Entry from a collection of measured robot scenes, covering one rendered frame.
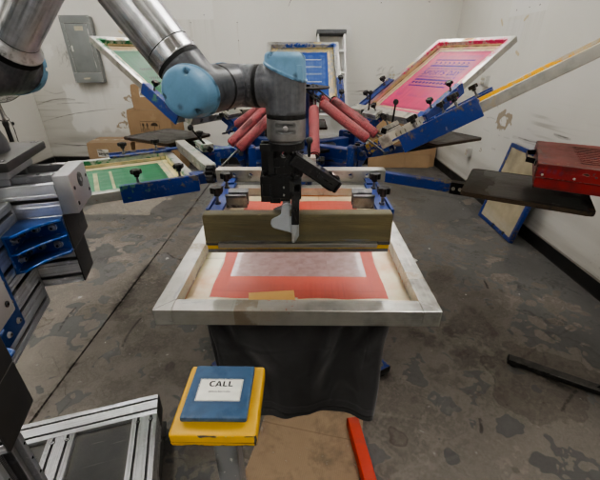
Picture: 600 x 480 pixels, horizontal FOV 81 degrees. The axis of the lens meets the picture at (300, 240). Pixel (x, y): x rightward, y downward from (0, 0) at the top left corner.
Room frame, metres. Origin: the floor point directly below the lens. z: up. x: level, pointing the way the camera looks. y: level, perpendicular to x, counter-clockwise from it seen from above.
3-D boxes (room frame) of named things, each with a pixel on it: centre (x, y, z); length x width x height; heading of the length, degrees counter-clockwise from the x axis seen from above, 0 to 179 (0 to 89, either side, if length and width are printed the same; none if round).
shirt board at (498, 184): (1.66, -0.59, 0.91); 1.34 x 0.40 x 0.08; 59
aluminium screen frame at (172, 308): (0.95, 0.00, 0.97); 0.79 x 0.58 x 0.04; 179
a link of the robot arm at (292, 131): (0.69, 0.03, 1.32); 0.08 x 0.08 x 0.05
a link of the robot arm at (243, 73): (0.71, 0.13, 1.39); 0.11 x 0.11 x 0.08; 74
